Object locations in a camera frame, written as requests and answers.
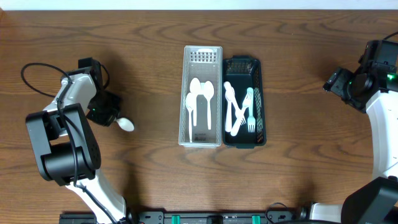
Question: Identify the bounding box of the white plastic fork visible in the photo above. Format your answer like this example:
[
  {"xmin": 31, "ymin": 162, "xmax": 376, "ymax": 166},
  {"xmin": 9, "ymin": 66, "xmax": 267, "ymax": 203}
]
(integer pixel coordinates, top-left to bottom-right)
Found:
[
  {"xmin": 230, "ymin": 91, "xmax": 253, "ymax": 136},
  {"xmin": 231, "ymin": 87, "xmax": 246, "ymax": 126}
]

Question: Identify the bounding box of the pale green plastic fork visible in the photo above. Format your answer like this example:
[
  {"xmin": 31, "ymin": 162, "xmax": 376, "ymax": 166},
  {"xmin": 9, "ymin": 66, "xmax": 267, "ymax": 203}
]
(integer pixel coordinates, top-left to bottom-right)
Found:
[{"xmin": 247, "ymin": 87, "xmax": 256, "ymax": 133}]

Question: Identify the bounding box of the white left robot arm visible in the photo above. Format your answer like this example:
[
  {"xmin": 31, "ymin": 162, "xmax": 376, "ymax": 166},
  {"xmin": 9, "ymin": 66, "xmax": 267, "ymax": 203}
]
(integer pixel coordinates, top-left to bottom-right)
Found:
[{"xmin": 25, "ymin": 73, "xmax": 127, "ymax": 223}]

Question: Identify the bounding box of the dark green mesh basket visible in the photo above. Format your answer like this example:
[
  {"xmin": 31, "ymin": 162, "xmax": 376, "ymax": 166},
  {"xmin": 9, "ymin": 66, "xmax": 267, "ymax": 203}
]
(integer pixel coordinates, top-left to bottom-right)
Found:
[{"xmin": 222, "ymin": 55, "xmax": 267, "ymax": 148}]

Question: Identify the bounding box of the white plastic spoon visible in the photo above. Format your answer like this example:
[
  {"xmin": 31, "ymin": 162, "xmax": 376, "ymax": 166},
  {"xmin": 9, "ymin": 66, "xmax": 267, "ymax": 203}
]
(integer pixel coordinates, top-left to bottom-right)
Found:
[{"xmin": 224, "ymin": 82, "xmax": 234, "ymax": 133}]

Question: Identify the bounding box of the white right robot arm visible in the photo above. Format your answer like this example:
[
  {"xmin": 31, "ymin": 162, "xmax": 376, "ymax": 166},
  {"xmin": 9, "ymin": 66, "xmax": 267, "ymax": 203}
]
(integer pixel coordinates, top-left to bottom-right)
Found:
[{"xmin": 308, "ymin": 66, "xmax": 397, "ymax": 223}]

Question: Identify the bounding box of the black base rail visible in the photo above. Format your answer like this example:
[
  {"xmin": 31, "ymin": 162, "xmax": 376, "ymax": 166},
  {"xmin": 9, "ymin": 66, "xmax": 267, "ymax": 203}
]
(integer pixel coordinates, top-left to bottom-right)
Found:
[{"xmin": 58, "ymin": 202, "xmax": 312, "ymax": 224}]

